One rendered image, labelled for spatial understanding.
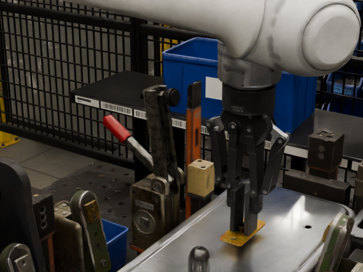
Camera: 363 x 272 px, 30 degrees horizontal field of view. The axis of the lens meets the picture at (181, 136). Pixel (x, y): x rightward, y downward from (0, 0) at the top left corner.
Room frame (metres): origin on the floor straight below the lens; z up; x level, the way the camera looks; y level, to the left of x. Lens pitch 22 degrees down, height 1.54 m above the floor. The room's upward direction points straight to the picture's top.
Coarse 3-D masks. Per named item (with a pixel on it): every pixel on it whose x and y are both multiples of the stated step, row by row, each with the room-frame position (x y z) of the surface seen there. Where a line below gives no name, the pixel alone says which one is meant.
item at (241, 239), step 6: (240, 222) 0.92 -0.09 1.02; (258, 222) 0.93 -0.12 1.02; (264, 222) 0.93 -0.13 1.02; (240, 228) 0.90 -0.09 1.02; (258, 228) 0.91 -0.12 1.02; (228, 234) 0.90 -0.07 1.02; (234, 234) 0.90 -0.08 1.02; (240, 234) 0.90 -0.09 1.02; (252, 234) 0.90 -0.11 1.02; (222, 240) 0.88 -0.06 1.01; (228, 240) 0.88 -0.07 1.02; (234, 240) 0.88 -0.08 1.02; (240, 240) 0.88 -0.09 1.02; (246, 240) 0.88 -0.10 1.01
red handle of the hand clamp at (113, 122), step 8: (104, 120) 1.04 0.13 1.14; (112, 120) 1.04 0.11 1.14; (112, 128) 1.03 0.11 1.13; (120, 128) 1.03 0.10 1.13; (120, 136) 1.03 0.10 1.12; (128, 136) 1.02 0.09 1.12; (128, 144) 1.02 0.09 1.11; (136, 144) 1.02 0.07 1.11; (136, 152) 1.01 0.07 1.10; (144, 152) 1.01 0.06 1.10; (144, 160) 1.00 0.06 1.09; (152, 160) 1.00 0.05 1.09; (152, 168) 0.99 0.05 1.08
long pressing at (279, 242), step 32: (224, 192) 1.06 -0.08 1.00; (288, 192) 1.07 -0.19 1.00; (192, 224) 0.95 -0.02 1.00; (224, 224) 0.95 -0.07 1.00; (288, 224) 0.95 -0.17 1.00; (320, 224) 0.95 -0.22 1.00; (160, 256) 0.86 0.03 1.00; (224, 256) 0.86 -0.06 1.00; (256, 256) 0.86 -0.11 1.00; (288, 256) 0.86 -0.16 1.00
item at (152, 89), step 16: (144, 96) 0.99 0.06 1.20; (160, 96) 0.98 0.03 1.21; (176, 96) 0.98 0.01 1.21; (160, 112) 1.00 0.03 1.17; (160, 128) 0.98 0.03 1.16; (160, 144) 0.97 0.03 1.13; (160, 160) 0.97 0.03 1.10; (176, 160) 1.00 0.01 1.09; (160, 176) 0.97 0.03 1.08; (176, 176) 0.99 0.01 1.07
